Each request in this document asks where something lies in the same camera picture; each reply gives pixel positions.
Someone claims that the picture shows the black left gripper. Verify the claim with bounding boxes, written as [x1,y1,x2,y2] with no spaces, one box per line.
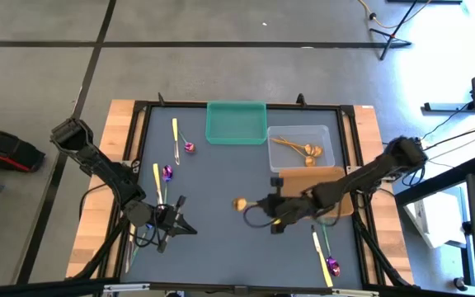
[153,196,198,253]

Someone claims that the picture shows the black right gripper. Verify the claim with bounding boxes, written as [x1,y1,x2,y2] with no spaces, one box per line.
[257,177,317,235]

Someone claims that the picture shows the gold spoon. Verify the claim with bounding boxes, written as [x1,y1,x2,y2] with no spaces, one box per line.
[269,137,313,153]
[299,144,325,158]
[278,136,317,167]
[232,196,263,213]

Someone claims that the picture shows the yellow-handled silver knife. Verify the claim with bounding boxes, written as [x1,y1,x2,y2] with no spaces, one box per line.
[171,117,181,166]
[152,163,164,206]
[310,224,334,289]

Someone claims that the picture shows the iridescent purple spoon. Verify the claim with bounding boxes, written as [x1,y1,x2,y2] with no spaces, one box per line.
[321,222,341,278]
[178,130,196,155]
[162,164,174,206]

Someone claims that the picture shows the orange tray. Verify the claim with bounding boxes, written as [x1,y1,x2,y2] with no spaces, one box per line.
[278,166,355,219]

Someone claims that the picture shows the clear plastic bin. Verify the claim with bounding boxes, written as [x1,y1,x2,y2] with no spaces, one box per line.
[266,125,336,173]

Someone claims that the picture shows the teal plastic bin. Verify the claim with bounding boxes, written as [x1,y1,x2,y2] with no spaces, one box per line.
[205,101,268,146]

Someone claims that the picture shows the white box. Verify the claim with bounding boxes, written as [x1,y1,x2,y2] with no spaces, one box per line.
[403,186,470,250]

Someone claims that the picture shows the red and black toolbox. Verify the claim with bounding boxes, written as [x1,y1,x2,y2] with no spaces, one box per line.
[0,127,46,173]

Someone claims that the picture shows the black tripod stand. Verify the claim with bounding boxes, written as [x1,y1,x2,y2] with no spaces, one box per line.
[368,0,413,62]

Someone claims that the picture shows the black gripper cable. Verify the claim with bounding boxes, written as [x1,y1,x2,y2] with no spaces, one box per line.
[242,204,279,229]
[126,205,162,249]

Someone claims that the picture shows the black aluminium table frame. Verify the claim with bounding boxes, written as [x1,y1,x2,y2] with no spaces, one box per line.
[66,92,416,297]

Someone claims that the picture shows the yellow floor cable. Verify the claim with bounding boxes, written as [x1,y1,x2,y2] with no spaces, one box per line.
[357,0,433,31]

